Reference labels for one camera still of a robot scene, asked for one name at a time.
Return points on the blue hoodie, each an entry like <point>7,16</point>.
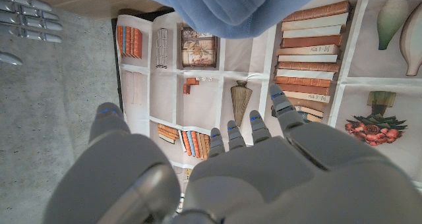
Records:
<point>230,10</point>

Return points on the printed bookshelf backdrop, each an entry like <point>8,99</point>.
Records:
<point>204,95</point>

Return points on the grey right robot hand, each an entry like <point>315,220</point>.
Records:
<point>29,19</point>

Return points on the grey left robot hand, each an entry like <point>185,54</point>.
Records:
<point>263,184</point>

